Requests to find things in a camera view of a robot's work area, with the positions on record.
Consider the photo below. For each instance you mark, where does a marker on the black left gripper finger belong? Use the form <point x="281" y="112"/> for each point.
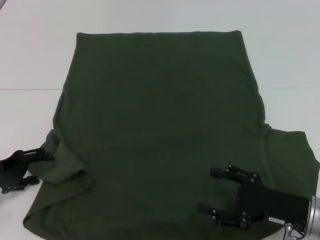
<point x="40" y="154"/>
<point x="32" y="180"/>

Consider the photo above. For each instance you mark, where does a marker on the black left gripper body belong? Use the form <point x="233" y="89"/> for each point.
<point x="12" y="172"/>

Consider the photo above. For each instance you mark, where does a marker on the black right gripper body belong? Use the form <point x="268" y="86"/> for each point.
<point x="267" y="205"/>

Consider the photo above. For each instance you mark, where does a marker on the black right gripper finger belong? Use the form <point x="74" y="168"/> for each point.
<point x="217" y="172"/>
<point x="222" y="218"/>

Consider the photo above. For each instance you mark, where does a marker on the dark green t-shirt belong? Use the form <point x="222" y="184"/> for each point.
<point x="150" y="125"/>

